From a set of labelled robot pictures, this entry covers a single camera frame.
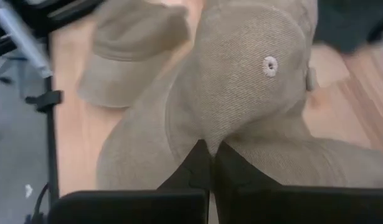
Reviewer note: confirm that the black frame bracket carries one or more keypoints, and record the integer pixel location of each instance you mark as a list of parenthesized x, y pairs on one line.
[(46, 100)]

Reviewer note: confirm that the khaki baseball cap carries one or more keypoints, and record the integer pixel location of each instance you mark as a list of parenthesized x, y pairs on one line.
[(241, 93), (132, 40)]

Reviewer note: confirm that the silver aluminium bar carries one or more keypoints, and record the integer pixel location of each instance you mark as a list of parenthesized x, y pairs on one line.
[(20, 34)]

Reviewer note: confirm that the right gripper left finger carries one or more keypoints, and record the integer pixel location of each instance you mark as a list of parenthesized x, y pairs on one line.
[(132, 208)]

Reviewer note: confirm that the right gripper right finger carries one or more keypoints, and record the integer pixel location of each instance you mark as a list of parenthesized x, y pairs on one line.
[(287, 208)]

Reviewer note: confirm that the black aluminium table frame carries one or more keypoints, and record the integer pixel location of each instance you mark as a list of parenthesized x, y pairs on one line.
[(52, 140)]

